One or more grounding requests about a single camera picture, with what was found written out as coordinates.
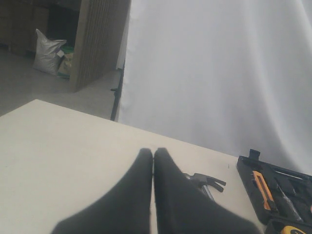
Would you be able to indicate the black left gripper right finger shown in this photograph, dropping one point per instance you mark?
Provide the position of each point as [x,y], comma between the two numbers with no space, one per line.
[181,208]

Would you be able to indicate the black plastic tool case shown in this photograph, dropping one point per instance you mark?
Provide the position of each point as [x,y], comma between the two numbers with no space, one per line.
[281,198]

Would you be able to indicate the green white bag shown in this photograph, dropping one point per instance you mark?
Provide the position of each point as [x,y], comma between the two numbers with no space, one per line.
[66,54]

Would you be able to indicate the brown cardboard partition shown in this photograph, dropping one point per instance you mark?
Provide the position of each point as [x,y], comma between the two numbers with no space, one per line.
[98,39]

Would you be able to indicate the clear voltage tester screwdriver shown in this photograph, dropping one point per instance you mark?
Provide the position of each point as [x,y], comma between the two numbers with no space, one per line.
[291,205]

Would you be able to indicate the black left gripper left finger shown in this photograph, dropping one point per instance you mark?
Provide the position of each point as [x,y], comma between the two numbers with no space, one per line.
[125,209]

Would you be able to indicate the grey sack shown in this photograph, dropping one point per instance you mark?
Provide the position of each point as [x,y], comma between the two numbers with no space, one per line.
[46,58]

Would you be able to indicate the black backdrop stand pole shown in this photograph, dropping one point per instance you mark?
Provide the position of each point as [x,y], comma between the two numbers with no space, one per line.
[117,94]

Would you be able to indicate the orange utility knife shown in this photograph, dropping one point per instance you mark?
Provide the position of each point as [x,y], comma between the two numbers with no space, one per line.
[268,203]

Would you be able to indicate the steel claw hammer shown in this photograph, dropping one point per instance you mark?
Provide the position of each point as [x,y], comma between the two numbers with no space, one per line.
[202,182]

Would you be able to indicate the yellow tape measure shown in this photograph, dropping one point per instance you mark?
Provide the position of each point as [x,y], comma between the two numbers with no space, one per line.
[291,230]

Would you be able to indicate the white backdrop cloth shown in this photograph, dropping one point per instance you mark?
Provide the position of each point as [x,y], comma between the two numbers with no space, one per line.
[228,75]

